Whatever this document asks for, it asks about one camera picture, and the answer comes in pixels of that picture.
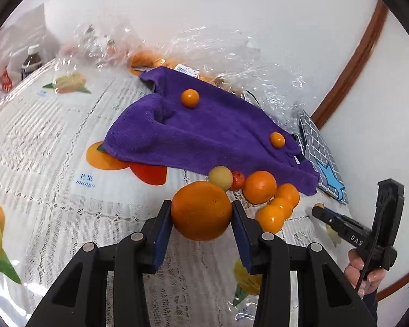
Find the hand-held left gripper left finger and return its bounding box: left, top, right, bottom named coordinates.
left=25, top=199, right=173, bottom=327

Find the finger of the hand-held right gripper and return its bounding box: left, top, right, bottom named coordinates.
left=312, top=204, right=374, bottom=247

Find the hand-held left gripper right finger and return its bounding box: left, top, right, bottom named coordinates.
left=231, top=200, right=377, bottom=327

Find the small orange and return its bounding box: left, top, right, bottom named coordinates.
left=269, top=132, right=286, bottom=149
left=270, top=198, right=294, bottom=219
left=275, top=183, right=300, bottom=208
left=256, top=205, right=285, bottom=234
left=181, top=89, right=200, bottom=109

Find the large orange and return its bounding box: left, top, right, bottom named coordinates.
left=171, top=181, right=233, bottom=242

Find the medium orange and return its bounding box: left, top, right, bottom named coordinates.
left=243, top=170, right=278, bottom=204

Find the small red fruit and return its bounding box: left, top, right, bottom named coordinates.
left=229, top=171, right=246, bottom=191

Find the yellow-green round fruit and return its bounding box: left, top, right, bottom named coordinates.
left=208, top=165, right=233, bottom=191

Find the person's right forearm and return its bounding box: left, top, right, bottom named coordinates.
left=361, top=289, right=379, bottom=327

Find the person's right hand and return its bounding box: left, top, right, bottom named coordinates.
left=344, top=249, right=386, bottom=298

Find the purple towel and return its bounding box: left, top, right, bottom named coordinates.
left=104, top=67, right=320, bottom=196

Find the fruit print tablecloth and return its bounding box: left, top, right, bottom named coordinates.
left=0, top=56, right=362, bottom=327

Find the clear bag of small oranges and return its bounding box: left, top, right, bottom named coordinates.
left=131, top=26, right=314, bottom=133

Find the crumpled clear plastic bag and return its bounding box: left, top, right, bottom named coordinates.
left=59, top=23, right=139, bottom=69

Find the dark bottle with white cap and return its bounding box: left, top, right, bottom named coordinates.
left=20, top=45, right=43, bottom=80

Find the red and white packet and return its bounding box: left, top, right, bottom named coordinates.
left=0, top=70, right=14, bottom=92

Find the white plastic bag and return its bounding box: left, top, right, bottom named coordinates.
left=0, top=3, right=59, bottom=100

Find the brown wooden wall trim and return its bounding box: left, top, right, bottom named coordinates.
left=310, top=0, right=389, bottom=131
left=377, top=268, right=409, bottom=301

